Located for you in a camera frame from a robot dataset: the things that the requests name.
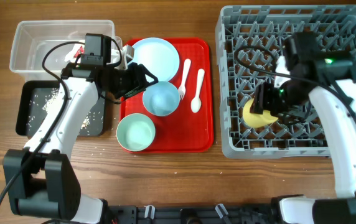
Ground blue bowl with food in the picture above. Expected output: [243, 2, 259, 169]
[143, 82, 180, 116]

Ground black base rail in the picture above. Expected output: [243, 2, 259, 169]
[106, 204, 277, 224]

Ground red serving tray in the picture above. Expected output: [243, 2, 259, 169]
[119, 37, 214, 154]

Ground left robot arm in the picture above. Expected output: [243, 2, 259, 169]
[0, 33, 158, 223]

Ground yellow plastic cup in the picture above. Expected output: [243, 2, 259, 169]
[242, 98, 278, 128]

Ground grey dishwasher rack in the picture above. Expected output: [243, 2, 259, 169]
[215, 5, 356, 159]

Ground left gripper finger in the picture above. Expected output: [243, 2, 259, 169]
[139, 64, 159, 84]
[123, 83, 154, 100]

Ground light blue plate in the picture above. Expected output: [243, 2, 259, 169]
[133, 37, 180, 82]

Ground red ketchup packet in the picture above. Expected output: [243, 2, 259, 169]
[74, 46, 84, 58]

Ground black waste tray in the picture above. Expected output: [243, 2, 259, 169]
[16, 80, 105, 137]

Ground rice and peanut scraps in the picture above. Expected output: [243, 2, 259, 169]
[25, 88, 105, 136]

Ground clear plastic bin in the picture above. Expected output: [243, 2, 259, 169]
[9, 20, 122, 82]

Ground white plastic spoon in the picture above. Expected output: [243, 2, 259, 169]
[190, 68, 205, 113]

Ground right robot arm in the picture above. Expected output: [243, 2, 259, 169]
[243, 32, 356, 223]

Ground mint green bowl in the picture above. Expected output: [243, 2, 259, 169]
[116, 113, 156, 152]

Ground white plastic fork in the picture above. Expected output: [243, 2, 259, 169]
[178, 58, 191, 101]

